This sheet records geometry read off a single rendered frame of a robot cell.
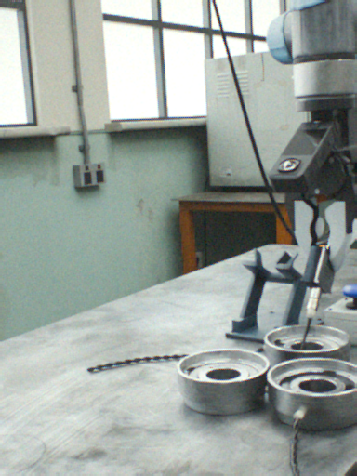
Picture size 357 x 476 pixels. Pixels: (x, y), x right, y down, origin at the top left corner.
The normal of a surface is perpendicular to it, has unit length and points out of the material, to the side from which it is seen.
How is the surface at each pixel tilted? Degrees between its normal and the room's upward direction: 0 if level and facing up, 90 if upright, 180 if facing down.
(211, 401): 90
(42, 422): 0
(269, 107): 90
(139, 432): 0
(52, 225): 90
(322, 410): 90
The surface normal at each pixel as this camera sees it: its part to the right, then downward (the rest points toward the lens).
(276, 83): -0.60, 0.18
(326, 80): -0.15, 0.18
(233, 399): 0.11, 0.16
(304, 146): -0.36, -0.74
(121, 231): 0.80, 0.05
